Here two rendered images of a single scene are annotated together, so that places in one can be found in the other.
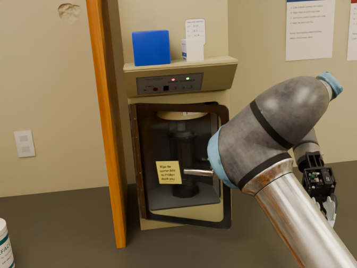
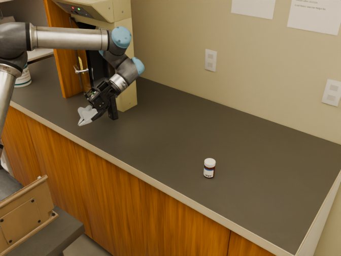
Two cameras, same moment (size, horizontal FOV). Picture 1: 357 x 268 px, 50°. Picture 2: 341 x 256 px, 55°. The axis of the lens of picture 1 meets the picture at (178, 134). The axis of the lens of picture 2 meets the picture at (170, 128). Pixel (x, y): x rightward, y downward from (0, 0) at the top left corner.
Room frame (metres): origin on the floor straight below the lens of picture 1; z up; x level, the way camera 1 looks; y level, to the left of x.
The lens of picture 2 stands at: (0.28, -1.39, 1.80)
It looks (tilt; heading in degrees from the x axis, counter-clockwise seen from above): 33 degrees down; 44
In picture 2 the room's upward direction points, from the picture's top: straight up
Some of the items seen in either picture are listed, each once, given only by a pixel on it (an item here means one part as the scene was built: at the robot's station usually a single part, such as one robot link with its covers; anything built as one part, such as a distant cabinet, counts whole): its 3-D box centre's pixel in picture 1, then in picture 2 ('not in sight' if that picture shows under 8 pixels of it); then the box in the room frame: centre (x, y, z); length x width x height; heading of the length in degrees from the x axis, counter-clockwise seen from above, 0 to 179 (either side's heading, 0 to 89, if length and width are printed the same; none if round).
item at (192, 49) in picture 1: (192, 49); not in sight; (1.11, -0.06, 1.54); 0.05 x 0.05 x 0.06; 13
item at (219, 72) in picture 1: (180, 78); (79, 8); (1.11, -0.02, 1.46); 0.32 x 0.12 x 0.10; 96
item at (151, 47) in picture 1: (150, 47); not in sight; (1.10, 0.06, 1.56); 0.10 x 0.10 x 0.09; 6
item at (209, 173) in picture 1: (201, 169); (79, 68); (1.03, -0.06, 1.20); 0.10 x 0.05 x 0.03; 69
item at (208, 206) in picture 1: (181, 167); (82, 64); (1.09, 0.00, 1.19); 0.30 x 0.01 x 0.40; 69
